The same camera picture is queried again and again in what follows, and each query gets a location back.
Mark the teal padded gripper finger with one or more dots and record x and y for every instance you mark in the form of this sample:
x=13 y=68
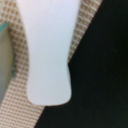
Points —
x=6 y=59

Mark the beige woven placemat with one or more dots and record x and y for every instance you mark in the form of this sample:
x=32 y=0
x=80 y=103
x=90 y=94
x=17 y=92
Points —
x=15 y=110

